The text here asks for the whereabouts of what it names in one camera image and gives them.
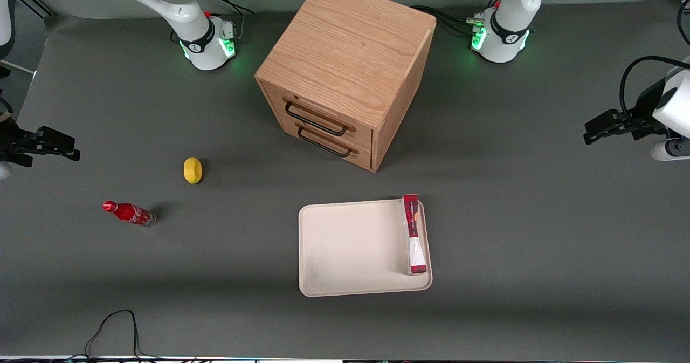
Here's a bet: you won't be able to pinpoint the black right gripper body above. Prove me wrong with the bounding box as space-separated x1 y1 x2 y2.
0 118 37 156

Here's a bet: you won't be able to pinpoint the red cookie box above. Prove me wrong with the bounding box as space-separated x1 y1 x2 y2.
403 194 427 276

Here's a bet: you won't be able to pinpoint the cream rectangular tray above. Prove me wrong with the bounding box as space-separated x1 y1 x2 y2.
298 198 433 298

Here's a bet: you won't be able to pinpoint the red cola bottle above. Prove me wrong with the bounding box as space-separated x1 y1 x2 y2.
102 200 157 227

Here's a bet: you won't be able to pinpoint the yellow lemon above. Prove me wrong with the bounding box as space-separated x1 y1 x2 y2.
184 157 203 184

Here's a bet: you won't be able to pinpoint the dark grey table mat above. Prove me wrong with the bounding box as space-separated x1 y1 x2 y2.
0 0 690 359

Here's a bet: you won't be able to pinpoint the oak wooden drawer cabinet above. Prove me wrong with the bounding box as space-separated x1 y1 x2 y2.
254 0 437 173

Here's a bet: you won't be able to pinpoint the black left arm base cables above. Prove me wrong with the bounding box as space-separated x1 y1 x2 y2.
412 0 505 38

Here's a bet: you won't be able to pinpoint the black arm base cables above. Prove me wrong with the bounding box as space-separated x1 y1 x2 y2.
205 0 255 43
412 0 505 38

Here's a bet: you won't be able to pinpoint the thin black looped cable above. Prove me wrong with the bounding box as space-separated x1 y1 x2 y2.
67 309 162 361

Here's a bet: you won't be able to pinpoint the black right arm base cables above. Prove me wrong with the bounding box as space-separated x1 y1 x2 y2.
205 0 255 43

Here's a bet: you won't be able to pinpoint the long black drawer handle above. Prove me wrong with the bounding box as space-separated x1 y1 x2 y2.
284 100 349 137

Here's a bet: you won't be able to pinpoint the short black drawer handle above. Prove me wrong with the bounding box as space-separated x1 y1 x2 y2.
296 126 354 159

